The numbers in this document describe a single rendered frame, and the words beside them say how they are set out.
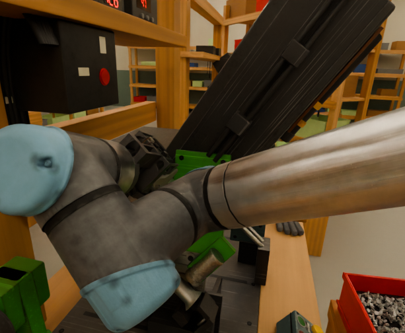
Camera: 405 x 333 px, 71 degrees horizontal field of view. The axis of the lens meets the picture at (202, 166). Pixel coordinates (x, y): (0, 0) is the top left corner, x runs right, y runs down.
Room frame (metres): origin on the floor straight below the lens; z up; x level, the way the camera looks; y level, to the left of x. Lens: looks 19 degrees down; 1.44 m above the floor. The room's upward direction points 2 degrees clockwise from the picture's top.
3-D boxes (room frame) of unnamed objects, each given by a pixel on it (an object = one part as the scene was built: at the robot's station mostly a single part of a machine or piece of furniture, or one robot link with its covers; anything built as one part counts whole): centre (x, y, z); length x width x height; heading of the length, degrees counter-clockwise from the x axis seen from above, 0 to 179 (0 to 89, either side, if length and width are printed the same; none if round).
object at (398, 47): (8.43, -3.85, 1.12); 3.16 x 0.54 x 2.24; 77
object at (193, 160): (0.56, 0.00, 1.17); 0.13 x 0.12 x 0.20; 167
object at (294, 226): (0.93, -0.31, 0.91); 0.20 x 0.11 x 0.03; 176
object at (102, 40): (0.58, 0.27, 1.42); 0.17 x 0.12 x 0.15; 167
